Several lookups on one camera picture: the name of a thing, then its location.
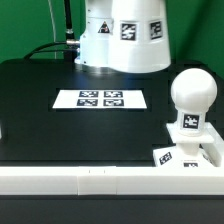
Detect white lamp shade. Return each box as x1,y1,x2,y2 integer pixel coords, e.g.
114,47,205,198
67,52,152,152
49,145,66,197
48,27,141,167
108,0,171,73

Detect white lamp bulb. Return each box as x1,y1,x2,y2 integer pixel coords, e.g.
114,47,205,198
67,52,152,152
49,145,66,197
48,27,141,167
171,68,217,136

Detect white lamp base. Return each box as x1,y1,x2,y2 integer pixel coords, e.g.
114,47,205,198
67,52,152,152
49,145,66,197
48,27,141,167
153,123,214,168

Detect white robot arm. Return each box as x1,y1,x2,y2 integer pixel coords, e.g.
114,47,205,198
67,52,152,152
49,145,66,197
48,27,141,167
76,0,137,72

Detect white marker sheet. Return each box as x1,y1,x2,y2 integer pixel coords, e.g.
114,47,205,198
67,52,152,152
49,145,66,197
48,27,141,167
53,90,147,109

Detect white front border wall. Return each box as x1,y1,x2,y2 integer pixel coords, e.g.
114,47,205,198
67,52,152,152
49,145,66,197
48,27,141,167
0,167,224,195

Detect white border wall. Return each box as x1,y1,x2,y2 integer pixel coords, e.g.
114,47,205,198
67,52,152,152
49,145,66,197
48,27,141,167
203,122,224,168
0,167,224,195

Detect black cable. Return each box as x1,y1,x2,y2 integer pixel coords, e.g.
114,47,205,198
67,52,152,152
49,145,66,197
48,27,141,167
23,40,81,60

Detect white right border wall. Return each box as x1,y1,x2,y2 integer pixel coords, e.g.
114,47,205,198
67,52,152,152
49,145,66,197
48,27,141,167
203,122,224,168

